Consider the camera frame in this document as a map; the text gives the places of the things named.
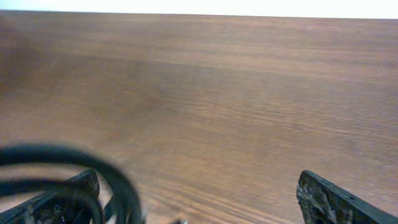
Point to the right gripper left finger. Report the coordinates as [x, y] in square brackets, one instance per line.
[47, 208]

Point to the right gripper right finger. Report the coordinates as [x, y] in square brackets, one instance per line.
[321, 201]

